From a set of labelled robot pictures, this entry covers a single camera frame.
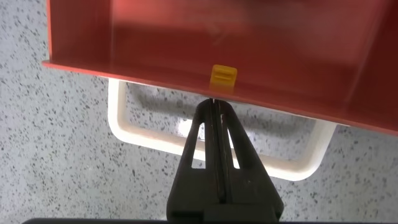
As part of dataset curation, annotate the white drawer handle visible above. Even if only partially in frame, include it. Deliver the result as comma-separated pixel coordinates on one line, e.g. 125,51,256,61
107,77,338,182

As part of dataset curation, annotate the small yellow plastic clip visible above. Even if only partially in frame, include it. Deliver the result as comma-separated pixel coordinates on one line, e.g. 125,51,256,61
209,64,238,91

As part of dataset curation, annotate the red drawer tray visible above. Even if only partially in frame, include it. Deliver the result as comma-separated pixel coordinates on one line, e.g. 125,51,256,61
42,0,398,138

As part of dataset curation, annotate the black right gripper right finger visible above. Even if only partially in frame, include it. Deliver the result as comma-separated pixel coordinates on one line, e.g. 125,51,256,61
213,99,285,223

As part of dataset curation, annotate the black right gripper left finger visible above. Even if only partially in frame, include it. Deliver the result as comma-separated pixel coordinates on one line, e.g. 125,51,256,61
166,98,225,223

